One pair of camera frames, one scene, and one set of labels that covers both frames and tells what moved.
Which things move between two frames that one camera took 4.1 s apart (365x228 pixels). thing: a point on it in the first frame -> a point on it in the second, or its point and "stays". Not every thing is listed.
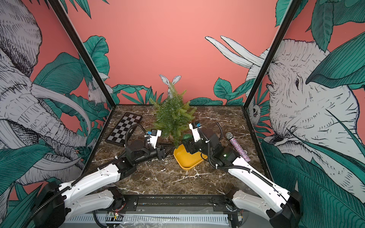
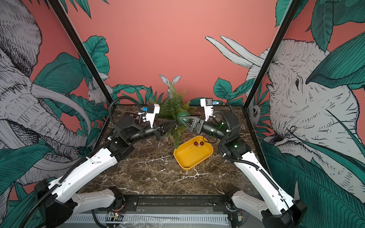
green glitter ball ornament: x=187 y=136 -> x=183 y=113
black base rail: x=168 y=203 stays
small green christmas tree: x=173 y=115 stays
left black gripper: x=160 y=152 -> x=158 y=130
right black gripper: x=191 y=145 -> x=205 y=125
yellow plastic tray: x=187 y=160 stays
